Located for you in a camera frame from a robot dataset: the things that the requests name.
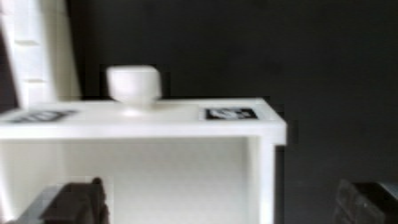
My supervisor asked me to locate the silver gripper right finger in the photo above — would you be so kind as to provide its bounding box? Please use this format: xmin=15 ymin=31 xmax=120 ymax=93
xmin=333 ymin=180 xmax=398 ymax=224

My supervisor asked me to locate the white front fence rail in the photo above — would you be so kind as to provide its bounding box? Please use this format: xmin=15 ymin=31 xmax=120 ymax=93
xmin=0 ymin=0 xmax=81 ymax=108

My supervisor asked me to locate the white drawer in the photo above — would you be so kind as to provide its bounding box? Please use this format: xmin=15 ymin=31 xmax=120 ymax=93
xmin=0 ymin=66 xmax=287 ymax=224

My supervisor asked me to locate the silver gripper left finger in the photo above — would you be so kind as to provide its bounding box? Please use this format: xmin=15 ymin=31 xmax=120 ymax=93
xmin=13 ymin=177 xmax=111 ymax=224

